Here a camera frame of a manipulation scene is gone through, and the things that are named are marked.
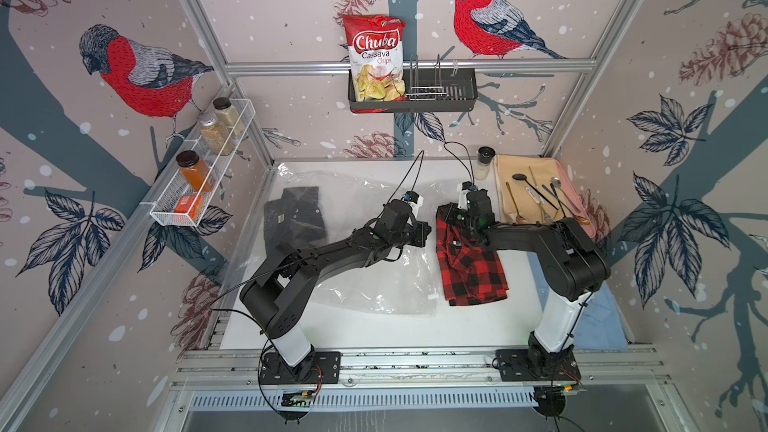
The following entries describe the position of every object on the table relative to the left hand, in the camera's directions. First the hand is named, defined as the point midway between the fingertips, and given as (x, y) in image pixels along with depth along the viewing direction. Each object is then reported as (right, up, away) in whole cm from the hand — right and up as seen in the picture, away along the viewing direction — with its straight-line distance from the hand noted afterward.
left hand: (438, 225), depth 85 cm
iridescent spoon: (+49, +12, +26) cm, 57 cm away
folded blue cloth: (+44, -27, -5) cm, 52 cm away
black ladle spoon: (+38, +15, +29) cm, 50 cm away
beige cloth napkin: (+45, +17, +30) cm, 57 cm away
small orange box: (-60, +7, -18) cm, 63 cm away
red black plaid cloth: (+10, -15, +3) cm, 18 cm away
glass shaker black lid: (+21, +21, +23) cm, 38 cm away
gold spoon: (+31, 0, +16) cm, 35 cm away
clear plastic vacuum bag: (-13, -18, +1) cm, 22 cm away
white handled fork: (+40, +7, +22) cm, 46 cm away
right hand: (+2, +5, +14) cm, 15 cm away
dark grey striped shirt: (-47, -1, +14) cm, 49 cm away
